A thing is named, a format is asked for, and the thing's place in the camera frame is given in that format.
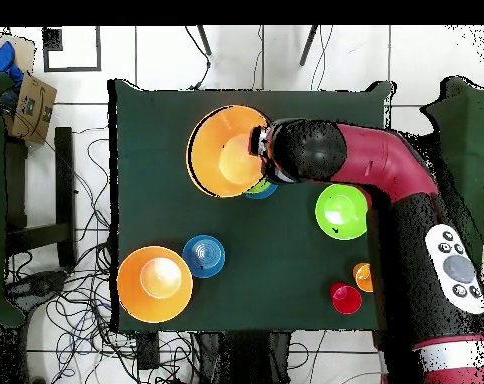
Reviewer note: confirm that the large orange bowl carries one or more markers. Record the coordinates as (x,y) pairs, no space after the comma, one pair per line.
(154,284)
(218,152)

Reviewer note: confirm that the blue bowl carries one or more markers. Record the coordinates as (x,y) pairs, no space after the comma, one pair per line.
(204,256)
(266,195)

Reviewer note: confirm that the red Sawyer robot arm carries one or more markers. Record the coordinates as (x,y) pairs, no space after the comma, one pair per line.
(386,160)

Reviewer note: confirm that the dark green table cloth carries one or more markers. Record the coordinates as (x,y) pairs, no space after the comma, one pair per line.
(166,120)

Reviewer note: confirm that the large green bowl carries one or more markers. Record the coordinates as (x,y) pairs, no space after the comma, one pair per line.
(340,212)

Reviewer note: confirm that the black tripod leg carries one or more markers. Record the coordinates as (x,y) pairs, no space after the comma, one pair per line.
(308,44)
(204,40)

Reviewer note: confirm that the orange cup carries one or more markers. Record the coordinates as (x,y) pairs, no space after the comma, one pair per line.
(362,278)

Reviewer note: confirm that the red cup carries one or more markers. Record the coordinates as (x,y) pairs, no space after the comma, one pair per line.
(346,298)

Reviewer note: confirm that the black bench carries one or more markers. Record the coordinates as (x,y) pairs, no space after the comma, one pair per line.
(64,180)

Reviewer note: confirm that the cardboard box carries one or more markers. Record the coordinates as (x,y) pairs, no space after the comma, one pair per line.
(32,108)

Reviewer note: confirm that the black power strip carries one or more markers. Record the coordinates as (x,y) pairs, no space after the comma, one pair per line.
(148,350)

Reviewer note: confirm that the blue cloth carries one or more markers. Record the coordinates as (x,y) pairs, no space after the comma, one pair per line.
(2,60)

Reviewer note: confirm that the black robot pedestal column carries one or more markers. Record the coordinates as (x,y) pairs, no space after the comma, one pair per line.
(246,360)

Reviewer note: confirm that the black square frame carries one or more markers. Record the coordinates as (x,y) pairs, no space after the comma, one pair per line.
(44,50)

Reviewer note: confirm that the black pedestal foot with knob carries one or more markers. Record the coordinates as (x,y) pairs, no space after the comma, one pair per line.
(38,284)

